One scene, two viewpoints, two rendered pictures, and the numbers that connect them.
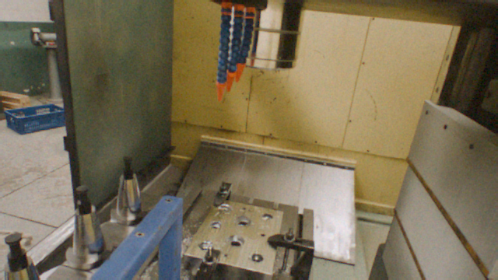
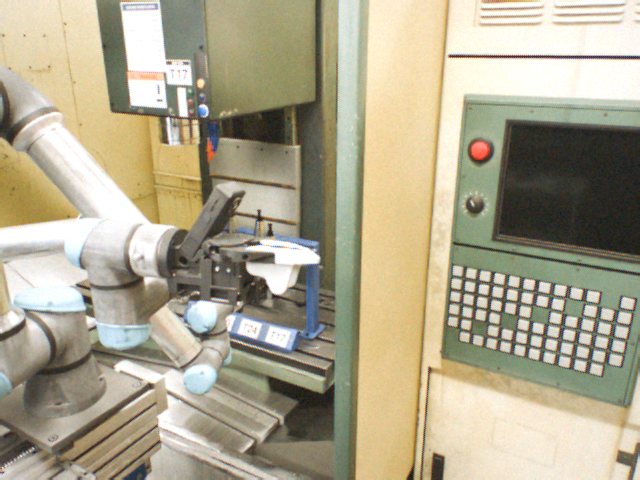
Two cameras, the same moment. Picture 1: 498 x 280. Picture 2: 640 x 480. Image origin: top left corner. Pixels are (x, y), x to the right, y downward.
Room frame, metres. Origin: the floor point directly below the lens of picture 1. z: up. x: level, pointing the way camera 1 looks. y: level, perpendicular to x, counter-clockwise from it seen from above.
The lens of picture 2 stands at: (-0.49, 1.77, 1.84)
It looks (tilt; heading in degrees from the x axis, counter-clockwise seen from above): 20 degrees down; 290
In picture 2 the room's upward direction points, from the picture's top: straight up
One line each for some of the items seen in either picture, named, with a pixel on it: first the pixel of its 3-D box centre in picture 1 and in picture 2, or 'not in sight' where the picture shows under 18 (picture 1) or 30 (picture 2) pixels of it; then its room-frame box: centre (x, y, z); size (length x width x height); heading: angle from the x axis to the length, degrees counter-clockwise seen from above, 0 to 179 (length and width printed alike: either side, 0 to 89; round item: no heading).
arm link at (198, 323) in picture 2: not in sight; (210, 313); (0.22, 0.64, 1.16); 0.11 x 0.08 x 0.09; 81
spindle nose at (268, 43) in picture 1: (262, 34); (179, 125); (0.69, -0.01, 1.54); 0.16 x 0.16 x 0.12
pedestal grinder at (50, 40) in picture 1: (52, 65); not in sight; (5.06, 3.24, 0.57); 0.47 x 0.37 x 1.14; 138
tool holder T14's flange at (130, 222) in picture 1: (129, 215); not in sight; (0.48, 0.20, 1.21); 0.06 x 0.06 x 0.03
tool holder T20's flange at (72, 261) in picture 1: (90, 255); not in sight; (0.37, 0.21, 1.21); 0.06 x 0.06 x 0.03
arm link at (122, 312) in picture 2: not in sight; (128, 304); (0.04, 1.15, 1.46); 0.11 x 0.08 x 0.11; 93
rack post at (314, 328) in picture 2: not in sight; (312, 293); (0.09, 0.21, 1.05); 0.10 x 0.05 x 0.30; 81
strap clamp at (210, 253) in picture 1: (207, 274); not in sight; (0.61, 0.06, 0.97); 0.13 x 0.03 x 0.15; 171
